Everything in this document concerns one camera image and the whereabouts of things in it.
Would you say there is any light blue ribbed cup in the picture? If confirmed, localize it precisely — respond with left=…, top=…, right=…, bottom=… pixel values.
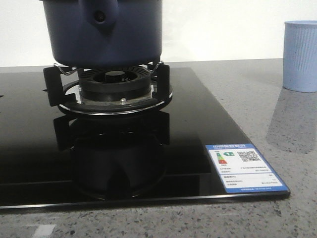
left=283, top=20, right=317, bottom=92

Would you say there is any black metal pot support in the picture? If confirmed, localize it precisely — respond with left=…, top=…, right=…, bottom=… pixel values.
left=43, top=61, right=172, bottom=117

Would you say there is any dark blue cooking pot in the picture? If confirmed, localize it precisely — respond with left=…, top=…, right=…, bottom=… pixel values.
left=43, top=0, right=162, bottom=68

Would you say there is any black round gas burner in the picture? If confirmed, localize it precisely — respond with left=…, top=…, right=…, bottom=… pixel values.
left=79, top=66, right=151, bottom=101

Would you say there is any black glass gas stove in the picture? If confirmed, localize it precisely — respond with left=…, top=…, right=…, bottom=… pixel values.
left=0, top=67, right=290, bottom=213

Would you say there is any blue energy label sticker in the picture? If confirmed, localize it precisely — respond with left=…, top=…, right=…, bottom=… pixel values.
left=206, top=143, right=288, bottom=193

